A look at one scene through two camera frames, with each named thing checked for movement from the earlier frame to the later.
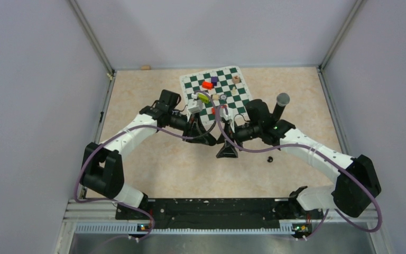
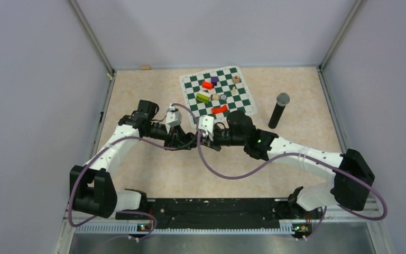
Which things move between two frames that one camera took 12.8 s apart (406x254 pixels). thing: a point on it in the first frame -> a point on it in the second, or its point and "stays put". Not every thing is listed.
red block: x=208 y=84 stays put
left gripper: x=196 y=129 -> x=176 y=139
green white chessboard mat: x=219 y=91 stays put
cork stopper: x=146 y=67 stays put
